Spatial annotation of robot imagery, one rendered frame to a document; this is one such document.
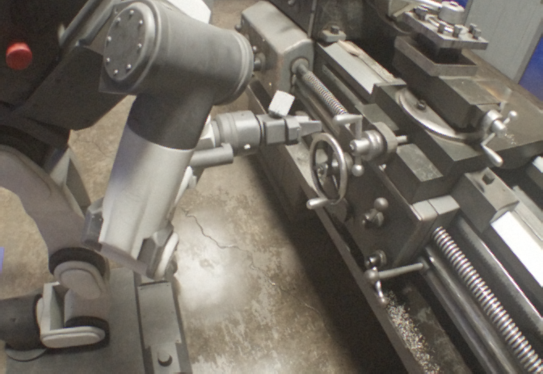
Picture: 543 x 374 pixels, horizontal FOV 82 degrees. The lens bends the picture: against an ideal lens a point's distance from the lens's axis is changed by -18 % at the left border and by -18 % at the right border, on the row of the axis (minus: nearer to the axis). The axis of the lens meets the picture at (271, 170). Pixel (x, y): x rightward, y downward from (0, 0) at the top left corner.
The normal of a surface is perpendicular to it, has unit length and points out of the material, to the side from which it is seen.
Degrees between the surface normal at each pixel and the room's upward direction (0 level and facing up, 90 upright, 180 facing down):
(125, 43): 62
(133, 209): 69
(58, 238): 90
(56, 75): 113
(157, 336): 0
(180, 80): 106
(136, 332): 0
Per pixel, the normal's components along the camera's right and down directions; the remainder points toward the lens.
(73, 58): 0.34, 0.88
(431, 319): 0.11, -0.73
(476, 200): -0.93, 0.17
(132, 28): -0.56, 0.03
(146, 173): 0.17, 0.40
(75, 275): 0.29, 0.67
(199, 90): 0.72, 0.51
